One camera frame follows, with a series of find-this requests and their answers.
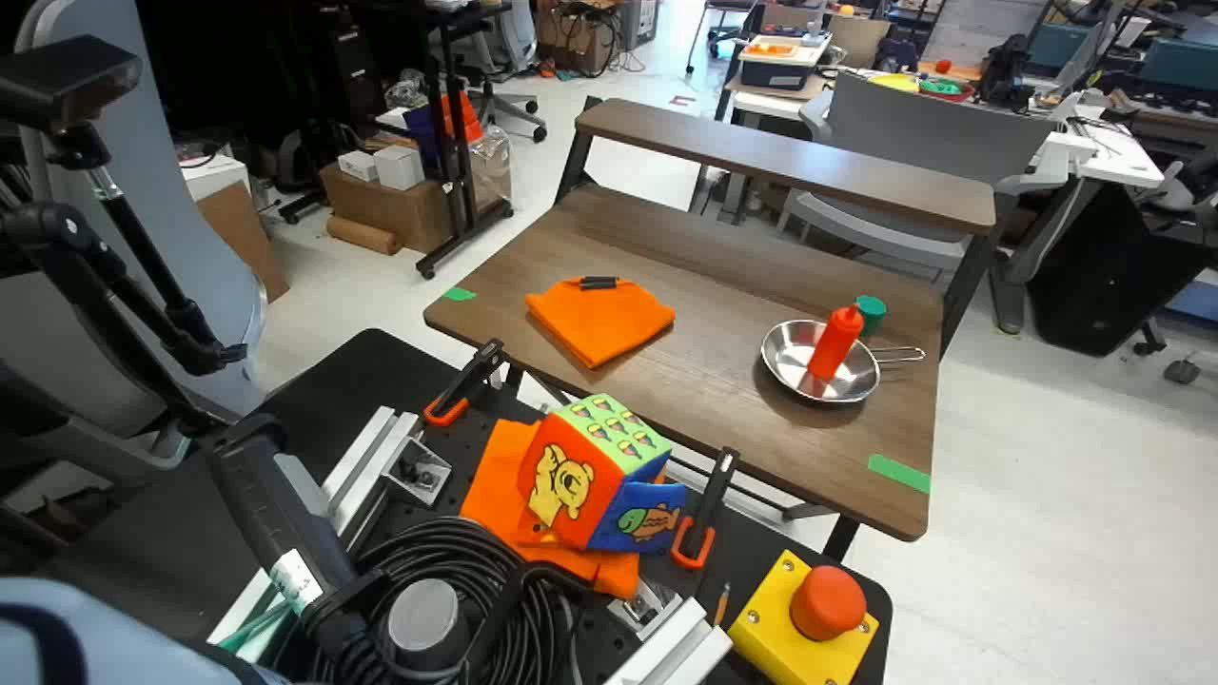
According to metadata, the orange cloth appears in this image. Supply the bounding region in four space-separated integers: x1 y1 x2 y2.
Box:
459 416 648 600
526 275 678 372

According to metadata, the orange cloth under cube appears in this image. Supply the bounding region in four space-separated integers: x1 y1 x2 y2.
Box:
459 416 648 600

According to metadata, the raised wooden desk shelf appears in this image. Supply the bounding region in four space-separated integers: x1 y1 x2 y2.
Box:
551 94 1000 349

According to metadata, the colourful soft toy cube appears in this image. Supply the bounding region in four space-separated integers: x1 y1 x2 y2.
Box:
514 391 696 555

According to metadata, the orange black clamp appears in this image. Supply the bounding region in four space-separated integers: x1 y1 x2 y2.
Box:
424 339 511 435
668 449 743 577

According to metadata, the silver steel pan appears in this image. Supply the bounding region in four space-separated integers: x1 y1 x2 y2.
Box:
757 316 929 412

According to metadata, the orange plastic bottle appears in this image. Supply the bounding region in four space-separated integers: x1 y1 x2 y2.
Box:
802 306 867 396

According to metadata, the black floor stand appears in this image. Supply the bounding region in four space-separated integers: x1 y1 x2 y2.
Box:
410 0 517 281

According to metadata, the large cardboard box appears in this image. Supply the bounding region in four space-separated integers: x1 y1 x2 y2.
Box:
315 157 466 254

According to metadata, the green plastic cup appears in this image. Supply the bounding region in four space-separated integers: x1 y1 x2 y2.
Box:
853 293 891 339

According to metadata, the black mounting board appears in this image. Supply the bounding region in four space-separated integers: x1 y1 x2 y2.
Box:
0 327 896 685

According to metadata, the white box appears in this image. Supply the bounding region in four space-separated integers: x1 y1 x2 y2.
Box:
336 140 429 193

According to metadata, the black office chair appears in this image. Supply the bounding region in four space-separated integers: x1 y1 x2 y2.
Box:
455 0 551 145

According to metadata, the long green tape strip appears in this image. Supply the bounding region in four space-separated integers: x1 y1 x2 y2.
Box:
863 449 936 497

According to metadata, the yellow box red button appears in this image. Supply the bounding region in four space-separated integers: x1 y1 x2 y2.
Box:
728 548 885 685

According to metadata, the grey chair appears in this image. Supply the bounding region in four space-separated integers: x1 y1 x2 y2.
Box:
776 72 1057 288

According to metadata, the cardboard box beside partition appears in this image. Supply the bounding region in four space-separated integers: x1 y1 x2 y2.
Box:
193 182 292 306

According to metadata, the black bin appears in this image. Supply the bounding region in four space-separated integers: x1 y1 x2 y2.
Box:
1026 187 1210 362

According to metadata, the black tripod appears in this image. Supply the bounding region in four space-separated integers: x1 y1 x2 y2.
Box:
0 126 250 511

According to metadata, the black cable bundle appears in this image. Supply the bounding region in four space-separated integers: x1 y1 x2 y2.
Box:
297 515 587 685

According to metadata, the aluminium profile rail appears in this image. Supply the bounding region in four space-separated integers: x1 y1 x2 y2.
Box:
207 404 426 650
607 594 734 685

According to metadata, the black camera on tripod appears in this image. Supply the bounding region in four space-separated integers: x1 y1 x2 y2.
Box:
0 36 144 138

